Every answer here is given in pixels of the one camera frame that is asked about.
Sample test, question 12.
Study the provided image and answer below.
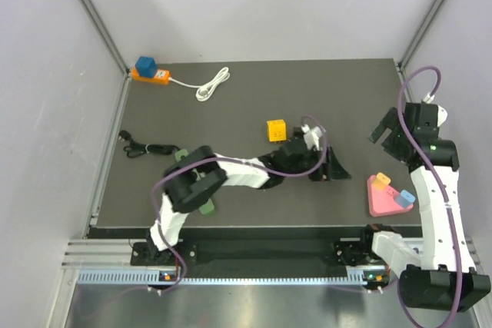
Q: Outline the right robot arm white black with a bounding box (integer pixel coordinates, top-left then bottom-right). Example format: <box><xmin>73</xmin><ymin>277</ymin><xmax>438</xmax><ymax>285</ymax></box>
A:
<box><xmin>358</xmin><ymin>103</ymin><xmax>491</xmax><ymax>313</ymax></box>

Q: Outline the orange power strip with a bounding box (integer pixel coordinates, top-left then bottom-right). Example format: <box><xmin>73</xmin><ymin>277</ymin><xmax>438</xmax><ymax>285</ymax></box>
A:
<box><xmin>129</xmin><ymin>66</ymin><xmax>172</xmax><ymax>86</ymax></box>

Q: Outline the black plug adapter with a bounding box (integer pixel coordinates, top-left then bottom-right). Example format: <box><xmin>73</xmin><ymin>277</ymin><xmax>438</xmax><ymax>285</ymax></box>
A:
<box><xmin>289</xmin><ymin>126</ymin><xmax>304</xmax><ymax>141</ymax></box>

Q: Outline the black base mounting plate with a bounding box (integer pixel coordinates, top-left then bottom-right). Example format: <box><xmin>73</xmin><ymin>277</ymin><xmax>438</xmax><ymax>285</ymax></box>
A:
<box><xmin>130</xmin><ymin>226</ymin><xmax>388</xmax><ymax>279</ymax></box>

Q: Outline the light blue plug adapter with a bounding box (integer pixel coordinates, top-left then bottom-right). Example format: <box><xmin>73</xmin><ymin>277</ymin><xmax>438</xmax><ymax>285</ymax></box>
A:
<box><xmin>394</xmin><ymin>190</ymin><xmax>416</xmax><ymax>208</ymax></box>

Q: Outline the black cable with plug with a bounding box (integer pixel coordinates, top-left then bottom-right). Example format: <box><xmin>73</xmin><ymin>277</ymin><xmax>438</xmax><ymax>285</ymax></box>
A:
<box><xmin>118</xmin><ymin>130</ymin><xmax>181</xmax><ymax>159</ymax></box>

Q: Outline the white coiled cable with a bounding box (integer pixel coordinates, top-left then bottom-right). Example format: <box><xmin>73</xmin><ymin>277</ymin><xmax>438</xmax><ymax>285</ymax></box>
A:
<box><xmin>168</xmin><ymin>66</ymin><xmax>231</xmax><ymax>102</ymax></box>

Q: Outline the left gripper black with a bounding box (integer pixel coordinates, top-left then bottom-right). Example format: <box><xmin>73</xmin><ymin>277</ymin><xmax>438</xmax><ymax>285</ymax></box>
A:
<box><xmin>283</xmin><ymin>145</ymin><xmax>351</xmax><ymax>182</ymax></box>

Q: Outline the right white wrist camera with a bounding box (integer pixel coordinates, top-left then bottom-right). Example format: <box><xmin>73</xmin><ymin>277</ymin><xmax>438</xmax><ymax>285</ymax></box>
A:
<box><xmin>421</xmin><ymin>92</ymin><xmax>448</xmax><ymax>128</ymax></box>

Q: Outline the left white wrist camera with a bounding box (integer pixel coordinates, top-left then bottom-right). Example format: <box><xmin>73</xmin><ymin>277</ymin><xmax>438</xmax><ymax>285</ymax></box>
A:
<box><xmin>301</xmin><ymin>124</ymin><xmax>323</xmax><ymax>151</ymax></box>

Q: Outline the small yellow plug adapter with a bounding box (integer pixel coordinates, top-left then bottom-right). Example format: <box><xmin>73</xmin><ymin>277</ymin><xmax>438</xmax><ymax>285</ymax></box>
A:
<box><xmin>372</xmin><ymin>172</ymin><xmax>391</xmax><ymax>191</ymax></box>

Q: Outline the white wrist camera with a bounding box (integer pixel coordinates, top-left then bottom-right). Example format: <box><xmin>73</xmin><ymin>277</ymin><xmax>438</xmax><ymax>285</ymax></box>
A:
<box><xmin>421</xmin><ymin>92</ymin><xmax>448</xmax><ymax>128</ymax></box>
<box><xmin>301</xmin><ymin>124</ymin><xmax>323</xmax><ymax>151</ymax></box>

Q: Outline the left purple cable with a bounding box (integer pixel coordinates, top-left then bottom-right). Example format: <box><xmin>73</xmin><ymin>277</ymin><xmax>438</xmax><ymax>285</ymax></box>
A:
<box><xmin>148</xmin><ymin>114</ymin><xmax>330</xmax><ymax>294</ymax></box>

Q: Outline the green power strip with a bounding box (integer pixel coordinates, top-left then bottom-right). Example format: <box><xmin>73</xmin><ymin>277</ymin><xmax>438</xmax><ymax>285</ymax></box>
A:
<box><xmin>173</xmin><ymin>146</ymin><xmax>217</xmax><ymax>217</ymax></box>

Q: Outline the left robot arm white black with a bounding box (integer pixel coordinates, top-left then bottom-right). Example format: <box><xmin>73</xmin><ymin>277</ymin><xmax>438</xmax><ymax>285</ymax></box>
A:
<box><xmin>146</xmin><ymin>137</ymin><xmax>351</xmax><ymax>264</ymax></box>

